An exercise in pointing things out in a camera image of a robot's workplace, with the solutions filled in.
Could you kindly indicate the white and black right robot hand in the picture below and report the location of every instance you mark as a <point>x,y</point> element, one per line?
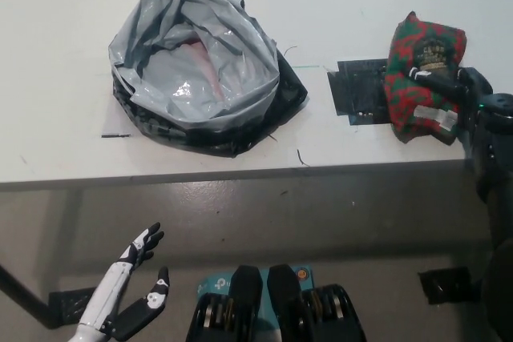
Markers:
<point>473,87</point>

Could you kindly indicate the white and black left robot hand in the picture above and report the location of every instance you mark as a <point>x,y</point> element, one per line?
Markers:
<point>110,290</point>

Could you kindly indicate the red green coffee bean bag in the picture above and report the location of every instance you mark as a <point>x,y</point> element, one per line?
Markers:
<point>413,109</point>

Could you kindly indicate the black plastic bag grey inside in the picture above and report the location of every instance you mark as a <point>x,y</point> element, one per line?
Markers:
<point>200,77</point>

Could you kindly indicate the black slanted table leg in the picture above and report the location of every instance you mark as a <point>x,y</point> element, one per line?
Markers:
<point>24,296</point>

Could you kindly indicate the black tape patch on table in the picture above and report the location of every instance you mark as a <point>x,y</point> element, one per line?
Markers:
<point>356,89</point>

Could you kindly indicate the thin black tape strip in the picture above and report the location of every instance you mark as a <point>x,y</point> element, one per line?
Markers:
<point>116,135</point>

